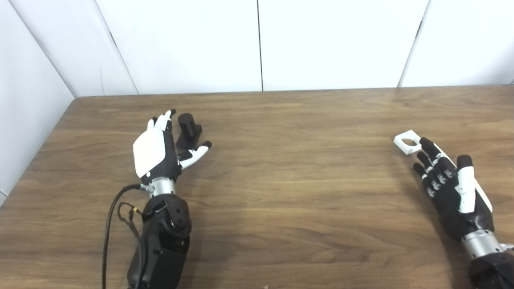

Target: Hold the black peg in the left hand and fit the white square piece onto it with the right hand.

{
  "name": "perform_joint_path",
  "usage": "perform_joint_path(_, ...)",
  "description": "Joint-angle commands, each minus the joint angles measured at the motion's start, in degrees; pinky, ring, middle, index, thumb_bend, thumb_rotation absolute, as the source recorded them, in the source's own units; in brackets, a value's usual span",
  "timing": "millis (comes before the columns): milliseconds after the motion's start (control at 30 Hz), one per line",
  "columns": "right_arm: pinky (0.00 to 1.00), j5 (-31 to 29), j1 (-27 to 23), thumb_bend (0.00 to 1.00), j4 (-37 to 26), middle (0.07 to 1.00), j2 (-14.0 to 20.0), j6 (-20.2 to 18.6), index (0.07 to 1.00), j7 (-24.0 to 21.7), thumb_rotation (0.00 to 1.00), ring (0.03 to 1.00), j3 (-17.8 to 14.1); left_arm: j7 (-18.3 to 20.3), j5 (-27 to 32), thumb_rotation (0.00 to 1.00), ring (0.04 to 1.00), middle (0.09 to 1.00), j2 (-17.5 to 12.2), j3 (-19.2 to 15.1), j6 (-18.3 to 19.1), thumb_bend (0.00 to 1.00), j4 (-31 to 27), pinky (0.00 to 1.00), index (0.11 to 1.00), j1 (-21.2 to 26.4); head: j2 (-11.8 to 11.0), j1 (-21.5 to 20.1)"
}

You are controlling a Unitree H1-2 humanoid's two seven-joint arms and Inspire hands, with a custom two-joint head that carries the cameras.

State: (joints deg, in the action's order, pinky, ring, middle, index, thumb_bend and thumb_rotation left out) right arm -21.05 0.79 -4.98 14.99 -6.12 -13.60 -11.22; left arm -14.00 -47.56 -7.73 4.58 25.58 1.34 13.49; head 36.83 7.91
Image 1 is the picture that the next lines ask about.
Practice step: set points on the black peg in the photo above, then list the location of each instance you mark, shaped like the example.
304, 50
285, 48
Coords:
186, 128

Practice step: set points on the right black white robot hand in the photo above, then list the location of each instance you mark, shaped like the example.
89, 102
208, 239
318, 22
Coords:
453, 208

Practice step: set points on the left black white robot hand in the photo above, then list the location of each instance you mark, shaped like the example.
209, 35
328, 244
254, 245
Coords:
150, 150

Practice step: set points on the white square piece with hole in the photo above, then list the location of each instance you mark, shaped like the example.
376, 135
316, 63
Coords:
401, 146

